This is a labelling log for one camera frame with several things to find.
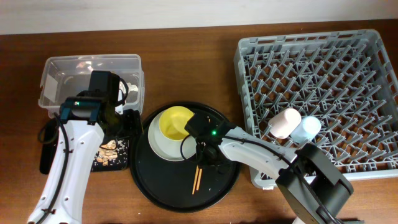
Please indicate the grey dishwasher rack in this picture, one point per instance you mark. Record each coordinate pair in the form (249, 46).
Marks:
(345, 79)

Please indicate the food scraps with rice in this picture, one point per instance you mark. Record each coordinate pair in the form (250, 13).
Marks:
(107, 153)

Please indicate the wooden chopstick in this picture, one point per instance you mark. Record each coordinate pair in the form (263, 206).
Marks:
(193, 192)
(198, 179)

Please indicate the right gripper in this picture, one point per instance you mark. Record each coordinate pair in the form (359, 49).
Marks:
(201, 160)

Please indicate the round black serving tray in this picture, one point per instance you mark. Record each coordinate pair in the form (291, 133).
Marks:
(169, 184)

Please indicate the black rectangular tray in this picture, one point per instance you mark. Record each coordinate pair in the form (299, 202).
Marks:
(49, 136)

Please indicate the clear plastic bin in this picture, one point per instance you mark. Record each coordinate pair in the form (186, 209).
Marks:
(68, 75)

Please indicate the pink cup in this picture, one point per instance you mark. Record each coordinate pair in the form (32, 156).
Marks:
(283, 124)

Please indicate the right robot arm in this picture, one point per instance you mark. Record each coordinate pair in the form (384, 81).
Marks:
(313, 187)

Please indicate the white napkin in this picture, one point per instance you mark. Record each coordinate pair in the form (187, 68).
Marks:
(131, 87)

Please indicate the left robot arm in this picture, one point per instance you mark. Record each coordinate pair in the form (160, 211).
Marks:
(85, 122)

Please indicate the light blue cup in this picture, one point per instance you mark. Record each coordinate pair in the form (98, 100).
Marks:
(308, 128)

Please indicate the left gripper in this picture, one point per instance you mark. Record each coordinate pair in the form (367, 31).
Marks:
(134, 119)

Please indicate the yellow bowl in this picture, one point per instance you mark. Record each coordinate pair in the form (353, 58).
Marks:
(173, 120)

